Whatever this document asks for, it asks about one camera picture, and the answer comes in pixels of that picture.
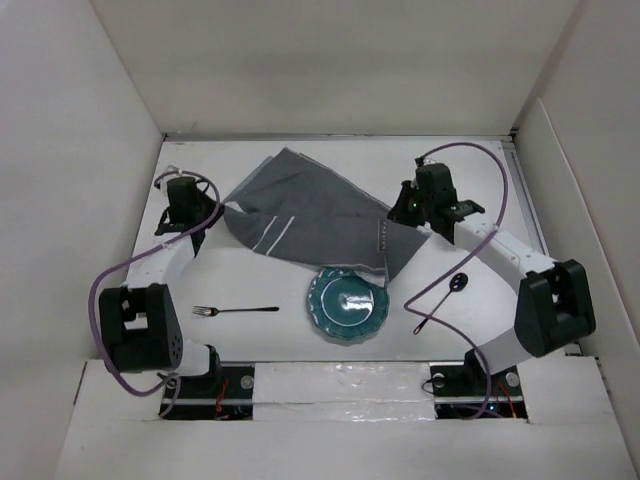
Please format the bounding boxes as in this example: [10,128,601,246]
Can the teal ceramic plate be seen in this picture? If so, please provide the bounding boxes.
[307,268,390,342]

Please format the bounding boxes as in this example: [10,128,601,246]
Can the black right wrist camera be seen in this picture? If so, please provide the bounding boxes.
[413,157,458,203]

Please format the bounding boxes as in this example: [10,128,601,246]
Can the silver metal fork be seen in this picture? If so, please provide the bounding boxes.
[192,306,280,317]

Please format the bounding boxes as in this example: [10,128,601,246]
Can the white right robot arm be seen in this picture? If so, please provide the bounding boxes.
[389,180,596,394]

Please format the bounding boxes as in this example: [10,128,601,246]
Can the grey striped cloth placemat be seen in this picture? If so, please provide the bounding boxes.
[224,148,430,287]

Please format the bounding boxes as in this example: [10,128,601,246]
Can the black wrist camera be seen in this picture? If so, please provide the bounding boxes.
[413,157,458,203]
[167,176,213,224]

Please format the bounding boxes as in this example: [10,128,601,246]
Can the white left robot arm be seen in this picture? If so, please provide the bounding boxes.
[98,198,224,397]

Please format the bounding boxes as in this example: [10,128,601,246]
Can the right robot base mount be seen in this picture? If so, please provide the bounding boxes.
[421,361,528,420]

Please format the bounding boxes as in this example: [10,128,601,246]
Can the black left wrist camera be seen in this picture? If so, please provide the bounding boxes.
[167,176,213,224]

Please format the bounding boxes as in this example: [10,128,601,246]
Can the dark metal spoon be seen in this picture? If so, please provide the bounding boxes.
[413,272,469,335]

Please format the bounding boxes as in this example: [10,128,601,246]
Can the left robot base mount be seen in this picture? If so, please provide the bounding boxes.
[158,346,255,421]

